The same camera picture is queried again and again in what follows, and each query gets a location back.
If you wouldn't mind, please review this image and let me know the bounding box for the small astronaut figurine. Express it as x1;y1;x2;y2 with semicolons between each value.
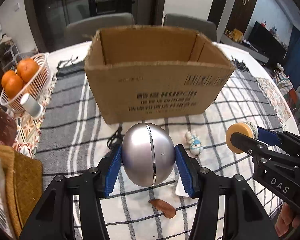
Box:
185;131;204;157

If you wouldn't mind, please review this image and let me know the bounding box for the small jar with tan lid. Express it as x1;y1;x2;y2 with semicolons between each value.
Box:
225;121;259;154

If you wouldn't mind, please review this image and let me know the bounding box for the white charger block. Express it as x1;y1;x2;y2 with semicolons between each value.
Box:
175;177;189;198

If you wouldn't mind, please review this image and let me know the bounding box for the silver egg-shaped container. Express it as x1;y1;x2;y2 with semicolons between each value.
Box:
122;122;175;187

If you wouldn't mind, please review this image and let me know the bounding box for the black flashlight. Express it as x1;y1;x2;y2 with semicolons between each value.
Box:
107;126;123;150

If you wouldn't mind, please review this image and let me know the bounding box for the person's right hand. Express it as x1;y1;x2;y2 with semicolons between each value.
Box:
275;203;300;237

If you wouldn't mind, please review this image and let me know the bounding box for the checked grey white tablecloth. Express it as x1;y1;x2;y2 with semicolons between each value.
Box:
36;71;281;239

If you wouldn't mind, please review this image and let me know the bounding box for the woven wicker tissue box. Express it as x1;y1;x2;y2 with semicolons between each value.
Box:
0;145;43;237

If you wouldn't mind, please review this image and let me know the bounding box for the patterned floral mat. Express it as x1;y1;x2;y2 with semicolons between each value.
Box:
12;75;57;159

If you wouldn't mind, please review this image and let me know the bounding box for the black television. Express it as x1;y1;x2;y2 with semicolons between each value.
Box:
248;21;287;62

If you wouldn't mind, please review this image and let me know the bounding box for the brown cardboard box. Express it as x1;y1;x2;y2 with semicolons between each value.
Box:
84;25;235;124

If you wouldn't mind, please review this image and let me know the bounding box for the small white cylinder speaker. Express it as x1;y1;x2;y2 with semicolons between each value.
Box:
20;93;44;120

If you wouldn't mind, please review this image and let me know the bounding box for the white tv cabinet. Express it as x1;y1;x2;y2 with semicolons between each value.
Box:
220;34;269;63

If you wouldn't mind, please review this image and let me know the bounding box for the white plastic fruit basket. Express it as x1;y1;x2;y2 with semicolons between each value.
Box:
0;53;51;113

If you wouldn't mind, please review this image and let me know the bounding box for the dried flower vase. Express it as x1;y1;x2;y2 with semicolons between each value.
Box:
0;107;17;146

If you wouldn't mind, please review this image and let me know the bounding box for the grey dining chair right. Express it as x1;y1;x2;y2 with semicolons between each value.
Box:
164;14;217;42

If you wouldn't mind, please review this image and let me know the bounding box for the grey dining chair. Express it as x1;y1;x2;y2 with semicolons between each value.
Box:
64;12;135;46
164;14;217;42

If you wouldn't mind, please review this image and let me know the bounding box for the orange fruit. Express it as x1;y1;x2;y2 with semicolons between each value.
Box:
17;58;39;83
4;75;24;99
1;70;16;88

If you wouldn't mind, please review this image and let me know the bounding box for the grey dining chair left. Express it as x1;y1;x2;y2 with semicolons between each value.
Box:
64;12;135;46

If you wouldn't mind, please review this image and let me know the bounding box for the white shoe rack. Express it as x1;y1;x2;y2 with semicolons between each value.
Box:
0;34;19;72

